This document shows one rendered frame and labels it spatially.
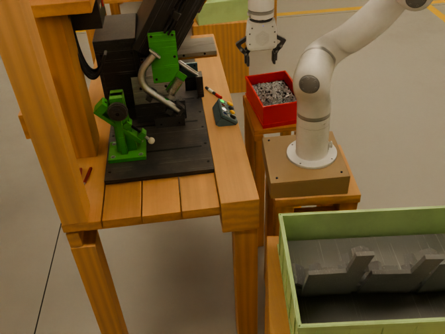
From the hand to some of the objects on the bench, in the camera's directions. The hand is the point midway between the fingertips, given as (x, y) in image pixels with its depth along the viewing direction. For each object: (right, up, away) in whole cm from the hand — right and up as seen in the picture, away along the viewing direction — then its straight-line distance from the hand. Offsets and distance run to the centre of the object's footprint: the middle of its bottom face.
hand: (260, 61), depth 162 cm
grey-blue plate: (-29, +2, +68) cm, 74 cm away
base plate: (-44, -7, +62) cm, 76 cm away
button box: (-12, -17, +50) cm, 54 cm away
